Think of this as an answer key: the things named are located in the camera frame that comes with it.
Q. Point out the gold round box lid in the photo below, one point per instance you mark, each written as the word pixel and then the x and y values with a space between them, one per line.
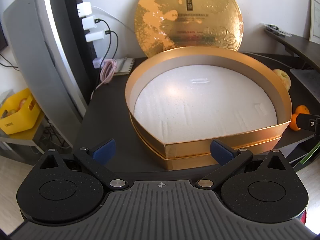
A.
pixel 161 25

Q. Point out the white bottom charger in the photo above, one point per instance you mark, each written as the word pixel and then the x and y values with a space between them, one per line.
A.
pixel 94 36

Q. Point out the framed certificate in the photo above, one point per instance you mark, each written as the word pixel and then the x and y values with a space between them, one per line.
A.
pixel 314 21

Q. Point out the grey monitor back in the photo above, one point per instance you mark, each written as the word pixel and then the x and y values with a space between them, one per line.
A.
pixel 43 45

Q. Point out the yellow plastic crate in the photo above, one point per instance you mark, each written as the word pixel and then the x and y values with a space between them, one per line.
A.
pixel 19 112

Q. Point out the yellow-red apple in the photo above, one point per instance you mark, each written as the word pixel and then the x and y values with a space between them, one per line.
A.
pixel 284 78

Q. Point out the mandarin orange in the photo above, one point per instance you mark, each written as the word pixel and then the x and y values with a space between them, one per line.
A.
pixel 293 123
pixel 302 109

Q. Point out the spiral notebook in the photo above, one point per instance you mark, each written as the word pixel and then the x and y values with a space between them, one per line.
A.
pixel 124 66

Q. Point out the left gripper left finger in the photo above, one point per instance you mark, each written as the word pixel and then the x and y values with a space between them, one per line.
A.
pixel 94 161

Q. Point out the white middle charger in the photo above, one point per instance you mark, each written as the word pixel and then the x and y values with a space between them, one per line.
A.
pixel 88 22

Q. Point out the white top charger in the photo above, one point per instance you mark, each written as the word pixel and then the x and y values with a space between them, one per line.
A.
pixel 84 9

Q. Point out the clear tray with glasses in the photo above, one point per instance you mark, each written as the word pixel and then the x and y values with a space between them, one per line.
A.
pixel 276 30

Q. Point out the gold gift box base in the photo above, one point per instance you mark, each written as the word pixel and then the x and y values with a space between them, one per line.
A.
pixel 196 153

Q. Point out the black power strip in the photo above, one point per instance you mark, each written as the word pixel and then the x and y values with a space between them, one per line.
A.
pixel 86 49

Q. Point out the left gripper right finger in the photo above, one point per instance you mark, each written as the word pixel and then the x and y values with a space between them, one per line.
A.
pixel 230 161

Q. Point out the dark curved shelf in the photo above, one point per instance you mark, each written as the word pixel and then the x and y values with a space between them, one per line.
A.
pixel 306 50

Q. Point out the white charger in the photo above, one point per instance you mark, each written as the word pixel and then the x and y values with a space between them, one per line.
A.
pixel 84 9
pixel 88 22
pixel 94 36

